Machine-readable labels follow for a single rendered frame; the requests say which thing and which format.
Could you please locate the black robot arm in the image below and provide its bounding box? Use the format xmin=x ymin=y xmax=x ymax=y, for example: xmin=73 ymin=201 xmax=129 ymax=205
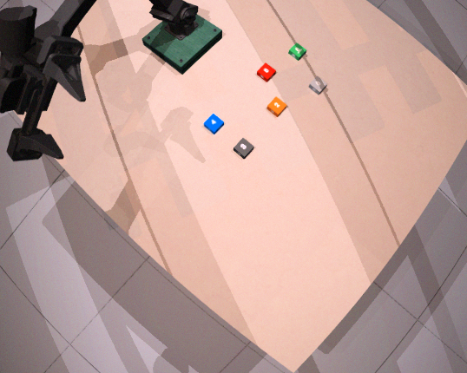
xmin=0 ymin=0 xmax=198 ymax=115

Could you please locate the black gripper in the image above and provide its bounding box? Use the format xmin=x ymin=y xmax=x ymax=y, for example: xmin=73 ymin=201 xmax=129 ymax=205
xmin=7 ymin=35 xmax=86 ymax=161

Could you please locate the red block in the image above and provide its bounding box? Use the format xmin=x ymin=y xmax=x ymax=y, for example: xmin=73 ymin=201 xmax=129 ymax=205
xmin=257 ymin=63 xmax=276 ymax=82

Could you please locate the orange block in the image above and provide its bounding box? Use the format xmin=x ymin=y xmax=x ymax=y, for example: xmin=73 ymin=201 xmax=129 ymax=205
xmin=267 ymin=96 xmax=286 ymax=117

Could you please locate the blue block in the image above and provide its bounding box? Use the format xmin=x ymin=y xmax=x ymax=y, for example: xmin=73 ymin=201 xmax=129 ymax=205
xmin=203 ymin=114 xmax=224 ymax=134

